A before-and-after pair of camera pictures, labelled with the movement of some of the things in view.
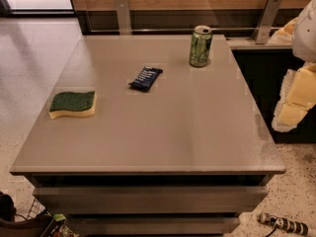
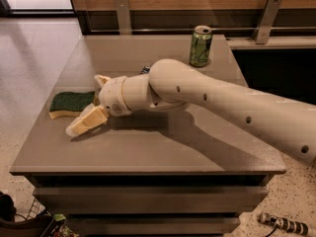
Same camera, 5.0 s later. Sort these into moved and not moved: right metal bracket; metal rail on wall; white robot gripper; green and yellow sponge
Moved: white robot gripper
Not moved: metal rail on wall; green and yellow sponge; right metal bracket
